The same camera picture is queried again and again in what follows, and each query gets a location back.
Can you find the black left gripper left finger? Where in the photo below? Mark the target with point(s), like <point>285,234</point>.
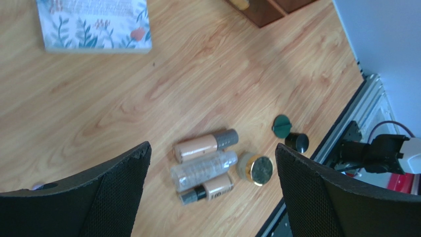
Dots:
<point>101,201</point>

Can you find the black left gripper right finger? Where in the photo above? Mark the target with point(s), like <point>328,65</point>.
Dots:
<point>322,202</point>

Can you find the clear glitter bottle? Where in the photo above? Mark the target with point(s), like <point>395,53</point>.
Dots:
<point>199,170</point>

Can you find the small peach bottle black cap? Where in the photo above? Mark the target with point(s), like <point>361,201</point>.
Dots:
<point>209,190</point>

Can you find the peach foundation bottle grey cap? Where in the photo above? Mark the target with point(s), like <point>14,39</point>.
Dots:
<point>201,146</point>

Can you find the small black jar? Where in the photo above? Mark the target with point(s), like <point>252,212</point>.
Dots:
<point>297,141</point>

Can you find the gold lid cream jar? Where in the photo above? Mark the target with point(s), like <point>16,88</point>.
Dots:
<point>255,168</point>

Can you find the green round compact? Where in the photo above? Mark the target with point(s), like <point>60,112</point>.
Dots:
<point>281,126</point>

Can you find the red box under table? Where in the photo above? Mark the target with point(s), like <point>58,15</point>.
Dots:
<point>401,183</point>

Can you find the floral notebook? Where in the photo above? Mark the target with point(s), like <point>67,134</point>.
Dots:
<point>95,26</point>

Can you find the orange drawer box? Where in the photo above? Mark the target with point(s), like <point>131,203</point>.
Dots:
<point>264,12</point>

